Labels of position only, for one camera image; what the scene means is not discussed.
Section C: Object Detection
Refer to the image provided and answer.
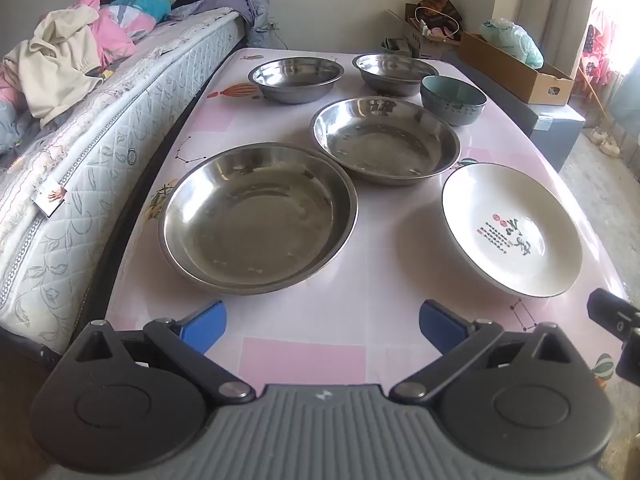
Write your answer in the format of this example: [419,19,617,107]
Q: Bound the green plastic bag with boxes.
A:
[481,17,545,70]

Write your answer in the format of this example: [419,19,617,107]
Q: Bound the grey green containers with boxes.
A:
[381,37,414,57]

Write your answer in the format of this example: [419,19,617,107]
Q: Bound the wooden broom stick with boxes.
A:
[575,62,614,122]

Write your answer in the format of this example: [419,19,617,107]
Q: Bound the white ceramic plate with print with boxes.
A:
[441,162,584,298]

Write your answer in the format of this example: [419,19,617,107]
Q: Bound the white shoes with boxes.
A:
[587,127,624,159]

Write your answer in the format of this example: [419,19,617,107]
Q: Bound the teal ceramic bowl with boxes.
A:
[420,75,488,126]

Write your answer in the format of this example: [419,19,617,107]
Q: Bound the stainless steel bowl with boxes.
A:
[248,57,344,105]
[352,53,440,97]

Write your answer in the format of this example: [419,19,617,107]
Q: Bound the long cardboard box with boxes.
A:
[459,31,576,106]

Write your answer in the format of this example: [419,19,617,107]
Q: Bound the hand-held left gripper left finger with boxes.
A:
[62,301,257,406]

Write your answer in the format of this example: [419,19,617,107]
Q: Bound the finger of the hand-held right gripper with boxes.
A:
[587,288,640,346]

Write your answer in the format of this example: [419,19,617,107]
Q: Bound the beige curtain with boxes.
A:
[492,0,599,81]

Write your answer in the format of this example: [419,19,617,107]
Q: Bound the cream garment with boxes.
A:
[2,7,104,127]

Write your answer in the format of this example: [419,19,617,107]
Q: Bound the teal pillow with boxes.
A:
[107,0,172,24]

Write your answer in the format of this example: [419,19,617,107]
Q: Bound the white quilted mattress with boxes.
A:
[0,10,246,356]

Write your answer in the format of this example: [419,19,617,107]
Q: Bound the pink printed tablecloth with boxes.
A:
[107,47,632,397]

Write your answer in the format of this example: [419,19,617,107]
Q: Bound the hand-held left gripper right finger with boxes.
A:
[389,300,583,405]

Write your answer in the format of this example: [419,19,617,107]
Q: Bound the blue dotted cloth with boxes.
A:
[607,56,640,182]

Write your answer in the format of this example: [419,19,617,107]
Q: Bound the grey blue cloth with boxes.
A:
[0,100,42,157]

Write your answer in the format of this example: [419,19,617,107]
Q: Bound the grey cabinet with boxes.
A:
[387,9,586,172]

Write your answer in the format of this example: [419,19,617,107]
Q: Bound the pink garment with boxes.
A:
[0,0,139,107]

